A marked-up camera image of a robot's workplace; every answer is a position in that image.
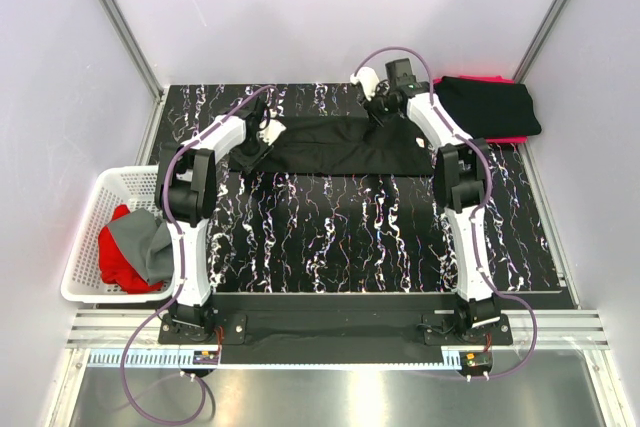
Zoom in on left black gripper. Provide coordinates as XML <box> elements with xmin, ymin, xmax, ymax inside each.
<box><xmin>229</xmin><ymin>132</ymin><xmax>274</xmax><ymax>174</ymax></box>

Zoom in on black t-shirt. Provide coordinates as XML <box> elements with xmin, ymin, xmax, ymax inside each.
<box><xmin>432</xmin><ymin>75</ymin><xmax>544</xmax><ymax>141</ymax></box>
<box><xmin>253</xmin><ymin>116</ymin><xmax>433</xmax><ymax>177</ymax></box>

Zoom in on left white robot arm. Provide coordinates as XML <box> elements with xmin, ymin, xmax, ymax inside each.
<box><xmin>155</xmin><ymin>89</ymin><xmax>284</xmax><ymax>343</ymax></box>

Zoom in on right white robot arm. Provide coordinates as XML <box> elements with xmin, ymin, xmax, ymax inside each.
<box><xmin>350</xmin><ymin>58</ymin><xmax>501</xmax><ymax>344</ymax></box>

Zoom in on folded black t-shirt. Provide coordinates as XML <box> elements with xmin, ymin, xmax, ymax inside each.
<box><xmin>432</xmin><ymin>75</ymin><xmax>544</xmax><ymax>141</ymax></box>

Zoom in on white plastic basket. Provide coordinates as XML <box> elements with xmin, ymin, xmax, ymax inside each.
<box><xmin>60</xmin><ymin>166</ymin><xmax>174</xmax><ymax>304</ymax></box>

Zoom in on grey t-shirt in basket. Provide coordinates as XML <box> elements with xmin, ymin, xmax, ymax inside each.
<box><xmin>107</xmin><ymin>209</ymin><xmax>174</xmax><ymax>286</ymax></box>

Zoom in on red t-shirt in basket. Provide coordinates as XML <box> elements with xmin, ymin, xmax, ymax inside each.
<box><xmin>98</xmin><ymin>204</ymin><xmax>163</xmax><ymax>294</ymax></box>

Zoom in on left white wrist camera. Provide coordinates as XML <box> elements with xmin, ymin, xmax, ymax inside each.
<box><xmin>257</xmin><ymin>117</ymin><xmax>286</xmax><ymax>145</ymax></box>

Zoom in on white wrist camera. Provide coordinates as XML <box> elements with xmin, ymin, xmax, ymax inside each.
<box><xmin>257</xmin><ymin>117</ymin><xmax>286</xmax><ymax>145</ymax></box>
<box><xmin>350</xmin><ymin>66</ymin><xmax>380</xmax><ymax>101</ymax></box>

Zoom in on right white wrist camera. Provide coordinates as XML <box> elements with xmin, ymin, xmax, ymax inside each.
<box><xmin>350</xmin><ymin>66</ymin><xmax>380</xmax><ymax>101</ymax></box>

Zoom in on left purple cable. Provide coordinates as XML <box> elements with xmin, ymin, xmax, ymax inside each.
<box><xmin>119</xmin><ymin>85</ymin><xmax>279</xmax><ymax>423</ymax></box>

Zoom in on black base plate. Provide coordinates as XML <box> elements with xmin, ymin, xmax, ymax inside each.
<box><xmin>159</xmin><ymin>293</ymin><xmax>513</xmax><ymax>368</ymax></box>

